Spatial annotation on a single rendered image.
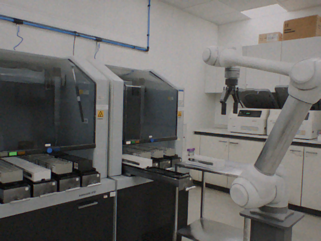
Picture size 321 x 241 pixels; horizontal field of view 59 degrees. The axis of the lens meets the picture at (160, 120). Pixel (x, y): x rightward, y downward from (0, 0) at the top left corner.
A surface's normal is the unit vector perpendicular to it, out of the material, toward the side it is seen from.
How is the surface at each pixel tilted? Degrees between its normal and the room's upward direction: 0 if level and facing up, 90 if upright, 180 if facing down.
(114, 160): 90
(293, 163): 90
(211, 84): 90
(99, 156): 90
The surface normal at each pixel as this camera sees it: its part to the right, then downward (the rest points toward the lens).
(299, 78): -0.73, -0.15
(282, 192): 0.57, 0.07
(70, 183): 0.73, 0.06
